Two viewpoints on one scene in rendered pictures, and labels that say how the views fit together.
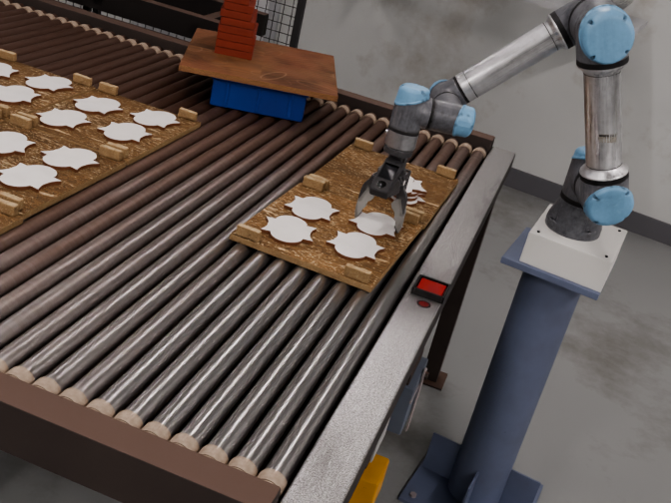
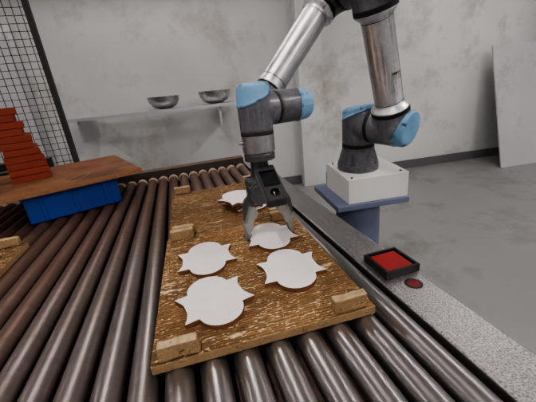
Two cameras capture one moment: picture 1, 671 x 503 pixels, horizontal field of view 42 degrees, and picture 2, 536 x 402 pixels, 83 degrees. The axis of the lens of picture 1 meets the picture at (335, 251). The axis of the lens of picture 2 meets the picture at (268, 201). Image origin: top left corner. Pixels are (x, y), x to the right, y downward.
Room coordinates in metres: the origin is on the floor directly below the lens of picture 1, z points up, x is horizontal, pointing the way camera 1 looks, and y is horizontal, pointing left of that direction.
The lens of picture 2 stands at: (1.40, 0.22, 1.28)
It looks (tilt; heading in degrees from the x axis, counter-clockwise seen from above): 20 degrees down; 332
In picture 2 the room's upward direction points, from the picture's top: 6 degrees counter-clockwise
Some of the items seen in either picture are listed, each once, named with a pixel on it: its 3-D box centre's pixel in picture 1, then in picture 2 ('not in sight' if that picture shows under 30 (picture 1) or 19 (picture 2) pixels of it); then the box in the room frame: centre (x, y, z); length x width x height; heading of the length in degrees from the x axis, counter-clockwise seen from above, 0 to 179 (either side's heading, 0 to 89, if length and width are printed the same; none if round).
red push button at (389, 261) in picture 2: (430, 289); (390, 262); (1.75, -0.23, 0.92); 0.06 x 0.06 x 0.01; 77
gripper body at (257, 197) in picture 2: (393, 170); (261, 178); (2.02, -0.09, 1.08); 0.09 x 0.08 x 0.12; 165
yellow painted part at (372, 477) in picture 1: (369, 449); not in sight; (1.38, -0.16, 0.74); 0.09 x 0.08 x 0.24; 167
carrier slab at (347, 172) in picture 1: (383, 183); (224, 205); (2.31, -0.09, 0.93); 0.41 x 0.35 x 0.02; 166
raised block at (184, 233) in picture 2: (314, 183); (182, 234); (2.14, 0.10, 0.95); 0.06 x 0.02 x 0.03; 75
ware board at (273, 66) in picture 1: (263, 62); (63, 175); (2.87, 0.39, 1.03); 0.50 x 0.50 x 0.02; 8
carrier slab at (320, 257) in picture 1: (332, 232); (246, 268); (1.91, 0.02, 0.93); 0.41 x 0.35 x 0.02; 165
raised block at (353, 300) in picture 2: (357, 272); (349, 301); (1.69, -0.06, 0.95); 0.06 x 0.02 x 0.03; 75
